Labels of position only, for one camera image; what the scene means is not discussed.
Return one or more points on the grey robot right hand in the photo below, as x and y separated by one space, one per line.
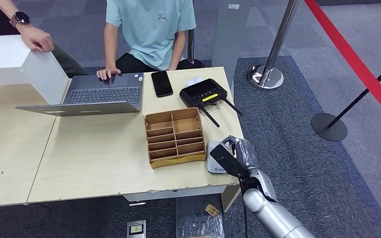
247 152

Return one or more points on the person's right hand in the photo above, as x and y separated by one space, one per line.
106 72

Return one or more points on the person's hand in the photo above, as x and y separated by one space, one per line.
36 39

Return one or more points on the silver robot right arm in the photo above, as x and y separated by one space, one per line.
269 213

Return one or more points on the white card reader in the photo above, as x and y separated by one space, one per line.
212 164

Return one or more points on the person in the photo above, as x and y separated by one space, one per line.
3 10
151 33

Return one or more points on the grey laptop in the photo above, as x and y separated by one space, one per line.
105 95

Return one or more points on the dark wristwatch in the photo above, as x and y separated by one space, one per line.
20 18

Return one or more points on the white box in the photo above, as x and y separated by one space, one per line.
6 56

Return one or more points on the black smartphone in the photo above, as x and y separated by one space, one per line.
161 83

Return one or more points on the small brown floor item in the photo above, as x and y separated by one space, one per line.
212 210

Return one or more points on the wooden compartment organizer box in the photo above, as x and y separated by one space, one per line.
175 138

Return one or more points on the black remote controller with antennas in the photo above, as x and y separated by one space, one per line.
203 90

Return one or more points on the plastic covered floor panel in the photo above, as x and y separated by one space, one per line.
197 223

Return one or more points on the grey upright panel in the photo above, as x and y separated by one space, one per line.
230 33

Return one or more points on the floor socket box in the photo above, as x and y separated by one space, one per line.
136 229

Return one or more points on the white panel label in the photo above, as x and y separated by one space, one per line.
233 6

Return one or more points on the red barrier belt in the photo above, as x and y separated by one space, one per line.
341 42

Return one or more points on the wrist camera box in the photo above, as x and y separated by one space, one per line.
225 159

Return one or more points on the black stanchion post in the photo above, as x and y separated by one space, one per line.
328 127

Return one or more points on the chrome post with black base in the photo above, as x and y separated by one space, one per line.
190 46

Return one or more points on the chrome stanchion post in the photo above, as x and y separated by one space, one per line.
281 33

